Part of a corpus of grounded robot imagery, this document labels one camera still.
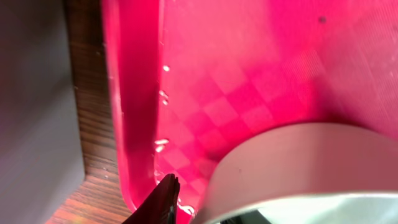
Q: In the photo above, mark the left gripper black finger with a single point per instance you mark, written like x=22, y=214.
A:
x=160, y=207

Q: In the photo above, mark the green bowl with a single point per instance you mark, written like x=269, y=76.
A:
x=305, y=173

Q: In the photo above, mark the grey dishwasher rack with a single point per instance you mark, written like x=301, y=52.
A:
x=41, y=157

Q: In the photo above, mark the red serving tray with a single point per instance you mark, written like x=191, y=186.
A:
x=190, y=80

